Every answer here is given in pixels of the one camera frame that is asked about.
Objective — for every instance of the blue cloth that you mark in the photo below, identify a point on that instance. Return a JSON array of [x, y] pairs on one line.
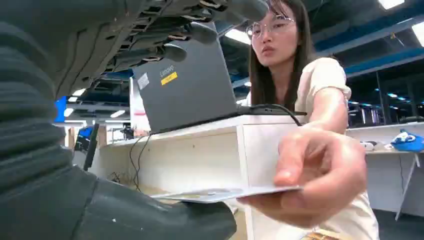
[[409, 142]]

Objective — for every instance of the white table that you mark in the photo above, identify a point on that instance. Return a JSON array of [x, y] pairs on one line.
[[384, 172]]

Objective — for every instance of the grey laptop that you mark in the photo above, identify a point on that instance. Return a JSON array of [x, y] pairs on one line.
[[195, 92]]

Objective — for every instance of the white card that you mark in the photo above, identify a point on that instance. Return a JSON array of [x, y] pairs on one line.
[[218, 194]]

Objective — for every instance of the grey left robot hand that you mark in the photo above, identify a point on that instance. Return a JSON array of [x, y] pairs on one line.
[[82, 39]]

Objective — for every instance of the white panel with red mark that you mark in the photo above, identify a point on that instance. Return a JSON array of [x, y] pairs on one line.
[[139, 116]]

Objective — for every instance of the person's hand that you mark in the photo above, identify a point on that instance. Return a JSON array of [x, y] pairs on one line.
[[324, 165]]

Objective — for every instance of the person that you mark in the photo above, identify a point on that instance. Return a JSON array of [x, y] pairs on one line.
[[285, 69]]

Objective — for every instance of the eyeglasses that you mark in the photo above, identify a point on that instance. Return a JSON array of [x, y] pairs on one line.
[[270, 26]]

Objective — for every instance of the ribbed grey left arm sleeve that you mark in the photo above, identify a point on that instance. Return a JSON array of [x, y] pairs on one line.
[[26, 126]]

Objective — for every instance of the black monitor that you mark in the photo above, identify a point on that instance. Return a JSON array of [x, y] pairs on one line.
[[91, 145]]

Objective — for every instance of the white desk shelf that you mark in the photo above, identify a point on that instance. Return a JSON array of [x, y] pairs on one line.
[[198, 159]]

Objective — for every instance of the ceiling light panel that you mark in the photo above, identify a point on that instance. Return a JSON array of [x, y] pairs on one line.
[[238, 36], [391, 3], [419, 33]]

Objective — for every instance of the blue board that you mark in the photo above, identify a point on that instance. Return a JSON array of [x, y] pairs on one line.
[[60, 109]]

